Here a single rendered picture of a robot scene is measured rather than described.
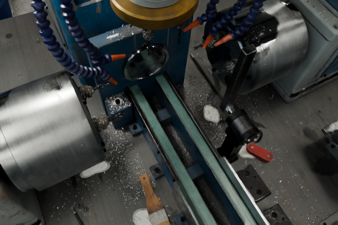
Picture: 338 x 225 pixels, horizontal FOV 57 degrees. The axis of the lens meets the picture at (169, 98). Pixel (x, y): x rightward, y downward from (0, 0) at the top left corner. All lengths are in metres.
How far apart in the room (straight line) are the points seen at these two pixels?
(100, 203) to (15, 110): 0.40
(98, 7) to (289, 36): 0.51
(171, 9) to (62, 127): 0.33
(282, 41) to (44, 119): 0.61
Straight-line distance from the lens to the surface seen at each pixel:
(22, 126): 0.71
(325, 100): 1.25
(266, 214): 0.95
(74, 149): 0.71
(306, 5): 0.97
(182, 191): 0.85
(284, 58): 0.89
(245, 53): 0.67
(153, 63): 0.93
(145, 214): 0.96
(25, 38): 1.35
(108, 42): 0.80
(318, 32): 0.96
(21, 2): 2.16
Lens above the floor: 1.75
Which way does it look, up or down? 60 degrees down
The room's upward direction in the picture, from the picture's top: 4 degrees clockwise
